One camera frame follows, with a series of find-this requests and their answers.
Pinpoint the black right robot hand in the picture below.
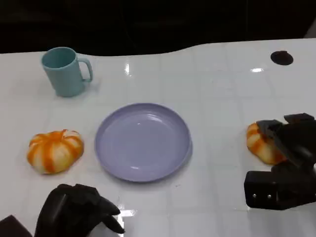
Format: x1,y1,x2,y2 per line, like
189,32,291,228
255,113,316,173

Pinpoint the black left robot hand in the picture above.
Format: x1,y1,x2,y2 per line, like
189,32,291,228
34,183,125,237

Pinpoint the orange and white bread roll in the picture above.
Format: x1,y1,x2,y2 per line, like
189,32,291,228
27,128,85,175
246,122,287,165

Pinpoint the black table grommet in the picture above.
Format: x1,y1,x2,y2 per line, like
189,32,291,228
270,50,294,66

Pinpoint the lilac plate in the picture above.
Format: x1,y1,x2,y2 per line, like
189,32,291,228
94,102,193,183

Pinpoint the pale green mug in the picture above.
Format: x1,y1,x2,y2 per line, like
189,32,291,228
40,47,94,98

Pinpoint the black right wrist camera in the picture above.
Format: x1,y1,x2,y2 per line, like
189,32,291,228
243,163,301,211

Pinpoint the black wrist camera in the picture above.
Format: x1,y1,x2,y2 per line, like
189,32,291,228
243,163,301,211
0,215,33,237

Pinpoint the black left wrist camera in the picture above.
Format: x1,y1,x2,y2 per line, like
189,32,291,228
0,215,33,237

